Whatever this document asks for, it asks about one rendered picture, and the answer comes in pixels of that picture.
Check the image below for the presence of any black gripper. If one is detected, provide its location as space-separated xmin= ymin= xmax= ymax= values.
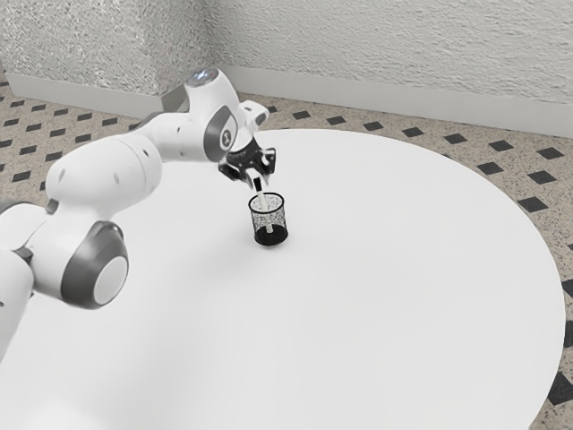
xmin=218 ymin=137 xmax=279 ymax=187

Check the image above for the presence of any white pen with black cap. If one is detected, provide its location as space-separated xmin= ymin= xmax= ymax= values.
xmin=252 ymin=176 xmax=275 ymax=234

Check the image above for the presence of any black mesh pen holder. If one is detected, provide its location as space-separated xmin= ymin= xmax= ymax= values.
xmin=247 ymin=191 xmax=290 ymax=247

